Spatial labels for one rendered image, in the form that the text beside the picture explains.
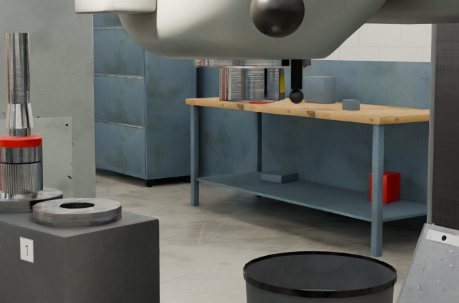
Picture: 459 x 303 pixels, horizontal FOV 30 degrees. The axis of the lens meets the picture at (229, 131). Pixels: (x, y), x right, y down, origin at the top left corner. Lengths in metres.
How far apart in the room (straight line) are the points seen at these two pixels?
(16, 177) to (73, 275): 0.16
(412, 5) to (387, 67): 5.71
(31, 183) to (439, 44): 0.47
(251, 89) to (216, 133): 7.49
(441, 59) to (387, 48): 5.40
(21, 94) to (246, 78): 0.40
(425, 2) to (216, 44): 0.17
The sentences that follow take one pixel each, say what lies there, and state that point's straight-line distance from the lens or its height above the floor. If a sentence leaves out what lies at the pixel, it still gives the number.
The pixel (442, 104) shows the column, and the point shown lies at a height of 1.25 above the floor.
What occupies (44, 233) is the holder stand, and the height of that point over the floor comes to 1.14.
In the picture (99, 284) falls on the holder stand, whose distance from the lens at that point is 0.84.
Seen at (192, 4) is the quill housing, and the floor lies 1.34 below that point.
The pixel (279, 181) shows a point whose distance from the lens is 6.78.
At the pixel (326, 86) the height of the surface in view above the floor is 1.01.
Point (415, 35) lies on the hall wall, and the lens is 6.19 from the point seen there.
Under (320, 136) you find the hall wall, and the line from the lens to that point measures 6.92.
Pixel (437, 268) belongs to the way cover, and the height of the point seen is 1.08.
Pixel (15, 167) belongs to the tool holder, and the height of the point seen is 1.19.
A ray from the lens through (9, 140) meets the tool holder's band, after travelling 0.94.
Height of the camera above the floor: 1.32
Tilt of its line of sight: 6 degrees down
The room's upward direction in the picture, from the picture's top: straight up
